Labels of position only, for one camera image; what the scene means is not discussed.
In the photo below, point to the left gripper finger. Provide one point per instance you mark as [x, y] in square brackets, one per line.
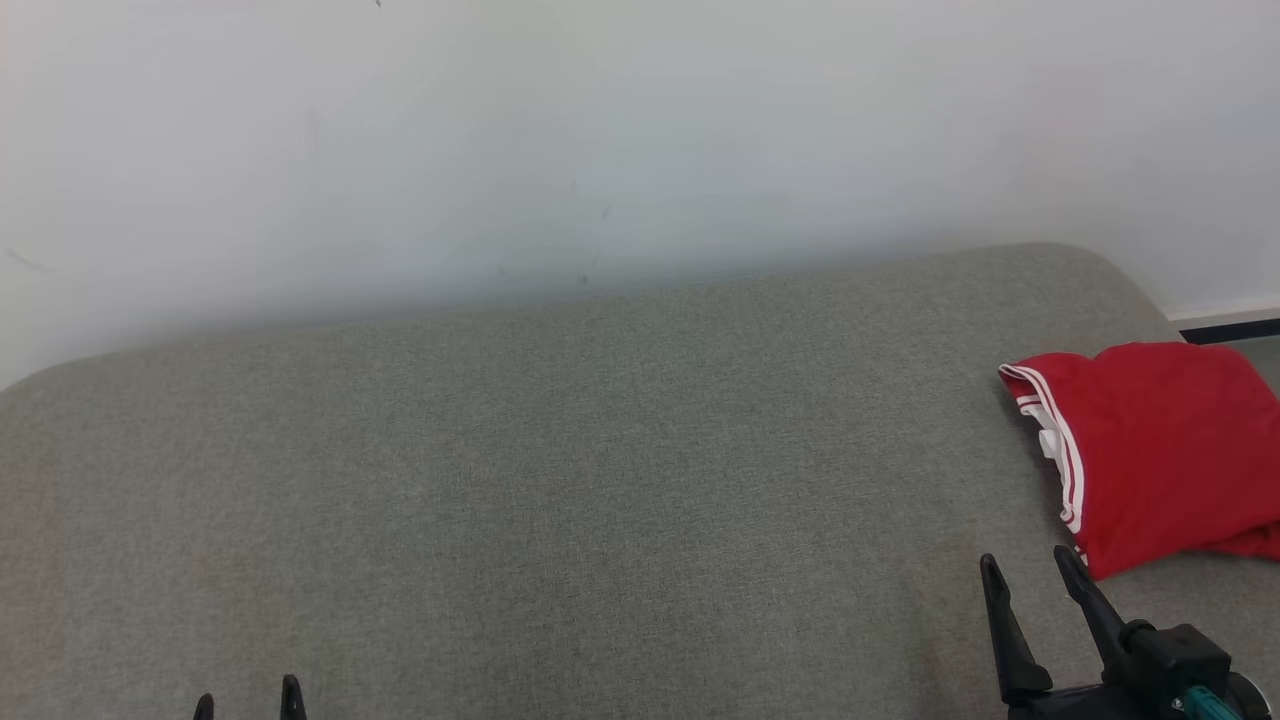
[205, 708]
[293, 700]

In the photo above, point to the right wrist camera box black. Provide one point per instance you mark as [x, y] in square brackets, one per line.
[1180, 655]

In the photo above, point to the red jersey white sleeves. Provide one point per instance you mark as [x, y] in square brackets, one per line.
[1160, 450]

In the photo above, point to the white wall baseboard black strip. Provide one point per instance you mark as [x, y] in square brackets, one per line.
[1225, 325]

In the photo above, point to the grey fabric sofa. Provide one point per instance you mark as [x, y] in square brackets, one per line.
[600, 480]

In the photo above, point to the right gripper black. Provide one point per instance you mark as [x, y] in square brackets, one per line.
[1090, 705]

